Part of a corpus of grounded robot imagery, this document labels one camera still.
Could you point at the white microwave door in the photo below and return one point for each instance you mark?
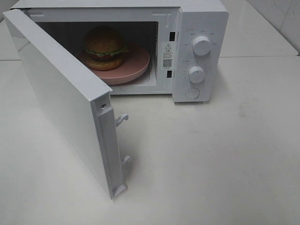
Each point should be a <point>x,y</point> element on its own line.
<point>74,98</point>

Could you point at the upper white power knob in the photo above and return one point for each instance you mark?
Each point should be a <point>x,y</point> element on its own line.
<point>201,45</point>

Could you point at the round white door button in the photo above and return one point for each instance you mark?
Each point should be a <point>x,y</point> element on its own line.
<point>192,93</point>

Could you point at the lower white timer knob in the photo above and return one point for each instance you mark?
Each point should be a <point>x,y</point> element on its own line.
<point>196,74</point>

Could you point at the burger with lettuce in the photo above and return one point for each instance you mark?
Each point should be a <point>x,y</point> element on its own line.
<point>104,48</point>

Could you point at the white warning label sticker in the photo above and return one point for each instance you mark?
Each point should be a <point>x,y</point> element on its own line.
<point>167,53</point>

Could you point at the pink round plate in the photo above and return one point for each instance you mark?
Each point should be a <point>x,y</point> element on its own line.
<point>135,63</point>

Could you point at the white microwave oven body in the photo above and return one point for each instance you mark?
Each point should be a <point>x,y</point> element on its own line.
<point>148,23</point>

